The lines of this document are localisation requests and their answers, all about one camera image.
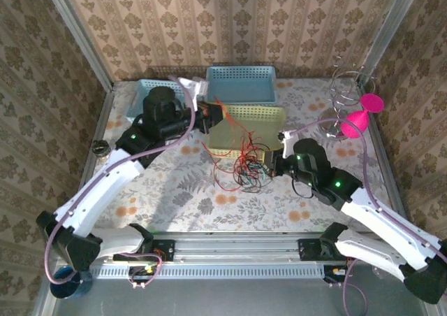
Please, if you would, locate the large blue plastic basket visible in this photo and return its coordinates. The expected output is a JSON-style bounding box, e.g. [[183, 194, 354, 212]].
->
[[205, 66, 279, 106]]

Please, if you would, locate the small light blue basket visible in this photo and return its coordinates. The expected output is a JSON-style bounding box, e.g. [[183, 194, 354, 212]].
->
[[125, 78, 186, 120]]

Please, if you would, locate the yellow plastic basket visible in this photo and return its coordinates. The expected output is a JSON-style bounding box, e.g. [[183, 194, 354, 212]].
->
[[204, 102, 287, 159]]

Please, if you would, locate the pink wine glass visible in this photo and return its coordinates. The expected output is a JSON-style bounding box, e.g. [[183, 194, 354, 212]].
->
[[340, 94, 385, 139]]

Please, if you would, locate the small jar with black lid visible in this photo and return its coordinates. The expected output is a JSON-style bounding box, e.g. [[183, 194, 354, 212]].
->
[[91, 138, 115, 160]]

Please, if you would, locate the floral tablecloth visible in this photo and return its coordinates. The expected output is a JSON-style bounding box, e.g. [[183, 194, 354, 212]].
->
[[80, 78, 395, 233]]

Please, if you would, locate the base wiring with connectors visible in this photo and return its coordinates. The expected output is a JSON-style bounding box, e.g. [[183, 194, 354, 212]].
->
[[127, 251, 165, 289]]

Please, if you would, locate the dark blue disc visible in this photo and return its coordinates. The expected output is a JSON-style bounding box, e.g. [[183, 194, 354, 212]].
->
[[48, 266, 94, 300]]

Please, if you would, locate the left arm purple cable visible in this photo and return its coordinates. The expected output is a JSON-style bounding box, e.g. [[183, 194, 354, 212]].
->
[[44, 74, 196, 285]]

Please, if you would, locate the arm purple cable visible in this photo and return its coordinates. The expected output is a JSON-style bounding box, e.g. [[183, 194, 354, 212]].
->
[[288, 118, 447, 316], [44, 74, 196, 285]]

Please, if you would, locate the right gripper black wire loop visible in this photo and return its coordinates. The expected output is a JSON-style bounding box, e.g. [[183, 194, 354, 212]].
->
[[292, 178, 315, 200]]

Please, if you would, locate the spiral metal wire stand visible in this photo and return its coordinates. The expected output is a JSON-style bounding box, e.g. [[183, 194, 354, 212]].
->
[[318, 55, 376, 141]]

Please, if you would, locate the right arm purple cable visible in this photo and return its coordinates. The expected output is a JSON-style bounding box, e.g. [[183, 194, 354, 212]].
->
[[288, 118, 447, 316]]

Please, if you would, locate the aluminium table edge rail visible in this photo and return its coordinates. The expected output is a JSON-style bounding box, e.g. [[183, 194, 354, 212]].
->
[[362, 81, 411, 226], [78, 87, 116, 194]]

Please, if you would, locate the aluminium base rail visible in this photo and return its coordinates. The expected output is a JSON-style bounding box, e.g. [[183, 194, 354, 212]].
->
[[87, 231, 350, 265]]

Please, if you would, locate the grey slotted cable duct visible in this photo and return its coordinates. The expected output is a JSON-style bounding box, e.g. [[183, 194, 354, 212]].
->
[[89, 262, 326, 280]]

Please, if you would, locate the aluminium frame post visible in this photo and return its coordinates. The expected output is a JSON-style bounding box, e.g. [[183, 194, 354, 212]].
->
[[361, 0, 426, 86], [38, 0, 115, 90]]

